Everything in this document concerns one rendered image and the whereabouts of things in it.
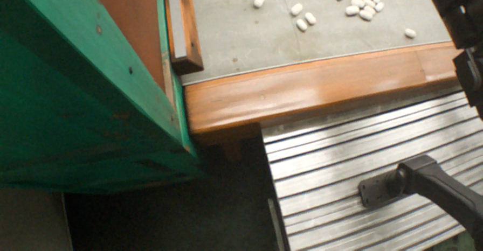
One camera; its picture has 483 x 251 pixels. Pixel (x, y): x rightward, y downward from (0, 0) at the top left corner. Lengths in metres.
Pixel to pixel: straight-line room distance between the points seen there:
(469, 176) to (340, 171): 0.41
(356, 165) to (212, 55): 0.43
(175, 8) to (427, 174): 0.62
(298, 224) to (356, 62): 0.40
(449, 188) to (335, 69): 0.36
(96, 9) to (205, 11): 0.55
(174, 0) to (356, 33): 0.45
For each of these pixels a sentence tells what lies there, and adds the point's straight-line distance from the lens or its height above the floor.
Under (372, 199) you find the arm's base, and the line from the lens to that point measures 0.78.
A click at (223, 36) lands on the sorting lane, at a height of 0.74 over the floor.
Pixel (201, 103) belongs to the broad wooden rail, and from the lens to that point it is 0.66.
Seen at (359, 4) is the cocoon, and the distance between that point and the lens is 0.85.
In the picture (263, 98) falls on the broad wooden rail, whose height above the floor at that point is 0.77.
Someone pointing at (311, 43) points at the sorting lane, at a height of 0.74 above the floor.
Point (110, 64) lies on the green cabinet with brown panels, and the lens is 0.27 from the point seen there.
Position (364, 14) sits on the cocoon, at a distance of 0.83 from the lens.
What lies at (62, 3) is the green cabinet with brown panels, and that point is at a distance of 0.21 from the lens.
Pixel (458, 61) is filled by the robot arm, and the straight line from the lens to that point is 0.47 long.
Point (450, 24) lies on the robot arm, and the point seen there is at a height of 1.07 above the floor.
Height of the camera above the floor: 1.39
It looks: 75 degrees down
